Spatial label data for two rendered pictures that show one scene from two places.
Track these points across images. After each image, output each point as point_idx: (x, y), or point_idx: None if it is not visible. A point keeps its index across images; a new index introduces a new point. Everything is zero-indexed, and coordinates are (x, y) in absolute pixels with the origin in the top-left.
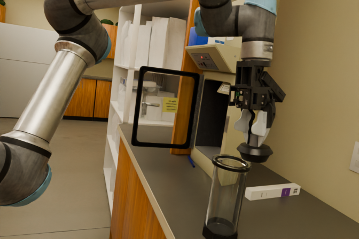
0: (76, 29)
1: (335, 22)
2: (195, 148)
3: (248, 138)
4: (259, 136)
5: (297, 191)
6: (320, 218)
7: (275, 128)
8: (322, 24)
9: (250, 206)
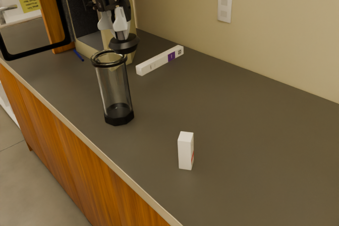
0: None
1: None
2: (77, 40)
3: (115, 33)
4: (124, 30)
5: (181, 52)
6: (200, 70)
7: None
8: None
9: (143, 80)
